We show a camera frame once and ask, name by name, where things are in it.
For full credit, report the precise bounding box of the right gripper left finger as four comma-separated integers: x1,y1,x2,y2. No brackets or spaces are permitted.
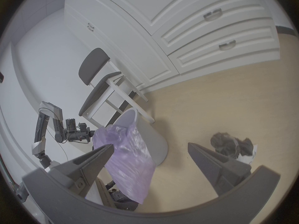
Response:
49,144,115,198

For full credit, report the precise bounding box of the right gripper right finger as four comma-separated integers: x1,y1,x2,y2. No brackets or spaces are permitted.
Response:
187,142,252,196

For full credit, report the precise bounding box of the black plastic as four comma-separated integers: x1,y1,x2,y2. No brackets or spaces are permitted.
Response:
210,132,254,159

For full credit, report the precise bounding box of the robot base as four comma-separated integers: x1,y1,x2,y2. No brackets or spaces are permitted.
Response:
85,178,139,212

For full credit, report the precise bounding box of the white trash bin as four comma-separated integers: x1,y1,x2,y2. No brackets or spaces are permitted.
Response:
110,107,168,166

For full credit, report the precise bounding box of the white chair with grey seat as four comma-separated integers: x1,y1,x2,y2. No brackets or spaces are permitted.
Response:
78,48,155,128

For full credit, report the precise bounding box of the white wardrobe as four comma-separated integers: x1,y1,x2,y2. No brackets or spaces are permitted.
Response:
64,0,281,95

